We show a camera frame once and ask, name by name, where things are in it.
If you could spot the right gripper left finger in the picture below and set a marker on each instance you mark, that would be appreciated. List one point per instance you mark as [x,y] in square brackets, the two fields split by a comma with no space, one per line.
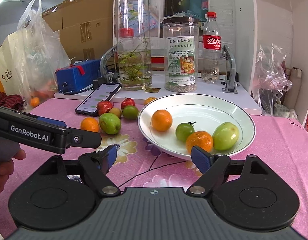
[95,166]

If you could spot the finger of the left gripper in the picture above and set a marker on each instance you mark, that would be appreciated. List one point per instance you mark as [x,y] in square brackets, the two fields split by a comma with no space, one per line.
[52,121]
[82,139]

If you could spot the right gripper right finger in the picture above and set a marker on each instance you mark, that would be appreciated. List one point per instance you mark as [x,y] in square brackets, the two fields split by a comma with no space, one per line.
[213,169]

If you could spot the orange tangerine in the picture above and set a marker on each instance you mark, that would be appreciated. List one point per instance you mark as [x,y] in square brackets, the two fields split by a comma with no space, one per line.
[200,138]
[161,120]
[148,100]
[90,124]

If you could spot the large green jujube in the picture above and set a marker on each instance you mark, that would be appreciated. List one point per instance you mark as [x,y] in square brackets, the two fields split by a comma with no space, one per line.
[225,136]
[110,123]

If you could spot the small yellow-brown longan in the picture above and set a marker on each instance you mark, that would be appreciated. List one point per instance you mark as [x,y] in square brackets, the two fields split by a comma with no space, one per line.
[116,111]

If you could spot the small green tomato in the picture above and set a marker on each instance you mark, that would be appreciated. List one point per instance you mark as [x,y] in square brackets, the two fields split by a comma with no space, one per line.
[183,131]

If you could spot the round green fruit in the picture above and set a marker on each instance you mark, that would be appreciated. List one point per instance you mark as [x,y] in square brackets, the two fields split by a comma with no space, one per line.
[130,112]

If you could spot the small red apple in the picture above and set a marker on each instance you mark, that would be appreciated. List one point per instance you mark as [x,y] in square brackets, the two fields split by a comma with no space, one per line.
[127,102]

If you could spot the person's left hand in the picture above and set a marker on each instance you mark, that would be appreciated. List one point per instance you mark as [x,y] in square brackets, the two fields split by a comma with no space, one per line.
[7,168]

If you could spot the red striped cloth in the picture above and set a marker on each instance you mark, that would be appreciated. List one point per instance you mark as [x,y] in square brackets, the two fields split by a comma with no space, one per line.
[11,101]

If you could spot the black smartphone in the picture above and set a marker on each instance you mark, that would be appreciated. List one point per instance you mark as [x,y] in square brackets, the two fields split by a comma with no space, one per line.
[104,92]

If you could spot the large green jujube in plate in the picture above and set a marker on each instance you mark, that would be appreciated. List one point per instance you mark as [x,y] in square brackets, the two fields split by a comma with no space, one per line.
[225,136]

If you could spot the blue tool box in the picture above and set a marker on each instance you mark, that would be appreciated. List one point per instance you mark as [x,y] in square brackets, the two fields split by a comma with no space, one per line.
[77,76]

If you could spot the black power adapter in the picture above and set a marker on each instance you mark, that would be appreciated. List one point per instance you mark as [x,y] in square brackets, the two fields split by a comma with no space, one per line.
[108,79]

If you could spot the white ceramic plate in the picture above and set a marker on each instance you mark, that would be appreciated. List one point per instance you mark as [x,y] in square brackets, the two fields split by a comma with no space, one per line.
[205,112]

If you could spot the white shopping bag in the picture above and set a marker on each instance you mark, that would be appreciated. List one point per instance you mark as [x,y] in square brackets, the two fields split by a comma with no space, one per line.
[10,78]

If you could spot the orange tangerine in plate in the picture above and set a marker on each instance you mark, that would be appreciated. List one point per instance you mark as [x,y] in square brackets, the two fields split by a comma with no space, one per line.
[161,120]

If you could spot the clear plastic bag with fruit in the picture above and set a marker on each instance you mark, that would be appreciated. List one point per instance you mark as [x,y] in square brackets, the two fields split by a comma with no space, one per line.
[38,55]

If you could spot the pink floral tablecloth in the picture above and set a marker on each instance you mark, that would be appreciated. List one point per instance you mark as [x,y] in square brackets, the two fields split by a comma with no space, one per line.
[281,143]

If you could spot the white raised shelf board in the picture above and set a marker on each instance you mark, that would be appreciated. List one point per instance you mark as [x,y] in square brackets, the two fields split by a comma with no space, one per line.
[242,98]

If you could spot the small gold card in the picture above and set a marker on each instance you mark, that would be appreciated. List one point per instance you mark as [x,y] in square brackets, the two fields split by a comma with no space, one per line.
[152,90]

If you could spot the small bottle red cap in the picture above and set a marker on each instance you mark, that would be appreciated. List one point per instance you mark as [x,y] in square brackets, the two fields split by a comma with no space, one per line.
[125,47]

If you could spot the cardboard box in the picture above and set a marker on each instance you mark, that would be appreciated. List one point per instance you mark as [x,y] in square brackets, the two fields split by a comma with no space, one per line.
[85,27]

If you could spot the crumpled plastic bag right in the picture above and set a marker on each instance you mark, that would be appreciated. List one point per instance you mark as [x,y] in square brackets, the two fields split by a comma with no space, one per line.
[270,81]

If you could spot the cola bottle red cap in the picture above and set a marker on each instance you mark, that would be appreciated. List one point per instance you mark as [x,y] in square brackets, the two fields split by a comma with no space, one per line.
[211,49]

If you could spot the clear jar with label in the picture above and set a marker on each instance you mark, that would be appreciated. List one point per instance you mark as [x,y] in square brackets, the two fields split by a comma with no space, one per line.
[181,35]

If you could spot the tall glass vase with plants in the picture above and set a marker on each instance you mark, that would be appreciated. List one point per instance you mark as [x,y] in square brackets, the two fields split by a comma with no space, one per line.
[135,14]

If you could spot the white bookshelf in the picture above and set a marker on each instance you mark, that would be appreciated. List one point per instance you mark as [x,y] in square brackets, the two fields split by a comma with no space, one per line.
[285,24]

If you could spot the grey bracket right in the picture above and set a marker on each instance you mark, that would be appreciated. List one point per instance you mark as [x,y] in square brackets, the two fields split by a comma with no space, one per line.
[230,84]

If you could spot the grey bracket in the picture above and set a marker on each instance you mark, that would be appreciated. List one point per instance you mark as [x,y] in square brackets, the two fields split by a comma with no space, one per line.
[230,84]
[108,62]

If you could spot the grey bracket left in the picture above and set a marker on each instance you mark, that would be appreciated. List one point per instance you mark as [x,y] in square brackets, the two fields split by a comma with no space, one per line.
[108,62]

